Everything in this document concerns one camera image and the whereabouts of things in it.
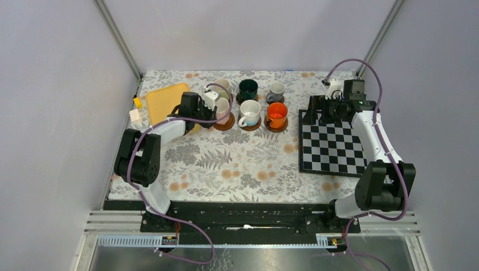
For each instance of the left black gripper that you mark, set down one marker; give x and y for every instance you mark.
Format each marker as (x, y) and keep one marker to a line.
(212, 114)

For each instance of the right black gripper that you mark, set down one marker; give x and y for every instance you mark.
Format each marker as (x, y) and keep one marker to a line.
(318, 103)

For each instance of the pink white mug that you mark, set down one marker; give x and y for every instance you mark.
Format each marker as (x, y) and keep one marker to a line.
(222, 114)

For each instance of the yellow tray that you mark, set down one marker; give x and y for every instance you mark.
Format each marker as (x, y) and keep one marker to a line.
(161, 102)

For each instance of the light green mug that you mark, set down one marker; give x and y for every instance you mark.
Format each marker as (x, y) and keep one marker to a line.
(224, 90)

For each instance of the brown wooden coaster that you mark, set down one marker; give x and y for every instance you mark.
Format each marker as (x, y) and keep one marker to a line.
(249, 128)
(239, 98)
(228, 125)
(267, 123)

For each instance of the orange mug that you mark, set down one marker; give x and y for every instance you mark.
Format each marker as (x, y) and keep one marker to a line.
(277, 111)

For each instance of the grey mug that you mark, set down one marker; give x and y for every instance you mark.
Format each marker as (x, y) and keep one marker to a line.
(276, 93)

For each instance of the dark green mug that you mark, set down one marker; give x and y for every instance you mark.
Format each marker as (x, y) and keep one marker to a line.
(248, 89)

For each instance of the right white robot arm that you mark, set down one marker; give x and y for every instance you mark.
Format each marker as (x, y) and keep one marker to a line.
(387, 180)

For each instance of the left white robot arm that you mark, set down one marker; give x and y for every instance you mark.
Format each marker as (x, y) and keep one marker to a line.
(138, 158)

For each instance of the black white checkerboard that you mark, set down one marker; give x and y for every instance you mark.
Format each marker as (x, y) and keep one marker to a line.
(331, 149)

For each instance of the yellow block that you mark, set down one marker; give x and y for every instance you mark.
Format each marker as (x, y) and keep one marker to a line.
(137, 102)

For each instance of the white pink block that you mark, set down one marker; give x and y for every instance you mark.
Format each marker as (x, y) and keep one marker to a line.
(135, 115)

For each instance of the floral tablecloth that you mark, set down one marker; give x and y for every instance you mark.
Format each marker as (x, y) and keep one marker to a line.
(240, 166)

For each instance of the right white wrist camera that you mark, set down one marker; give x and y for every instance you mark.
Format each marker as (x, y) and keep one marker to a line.
(335, 88)

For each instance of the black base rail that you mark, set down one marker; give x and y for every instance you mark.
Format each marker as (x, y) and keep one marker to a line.
(238, 223)

